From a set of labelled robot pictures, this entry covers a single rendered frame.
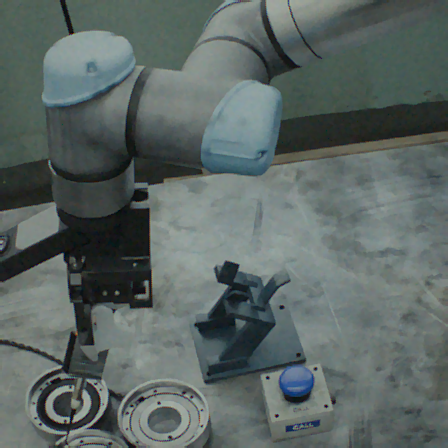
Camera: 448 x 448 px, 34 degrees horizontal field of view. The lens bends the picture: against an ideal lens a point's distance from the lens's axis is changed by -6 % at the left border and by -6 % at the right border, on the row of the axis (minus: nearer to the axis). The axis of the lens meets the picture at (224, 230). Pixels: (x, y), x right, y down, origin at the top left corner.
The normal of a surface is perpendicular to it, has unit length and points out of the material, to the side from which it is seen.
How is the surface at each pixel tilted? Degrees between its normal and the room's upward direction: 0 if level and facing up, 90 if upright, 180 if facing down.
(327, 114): 90
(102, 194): 92
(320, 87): 90
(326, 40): 108
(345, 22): 86
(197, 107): 37
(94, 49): 8
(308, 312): 0
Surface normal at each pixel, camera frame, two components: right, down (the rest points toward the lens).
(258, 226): -0.08, -0.74
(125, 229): 0.13, 0.66
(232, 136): -0.15, 0.29
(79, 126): -0.22, 0.63
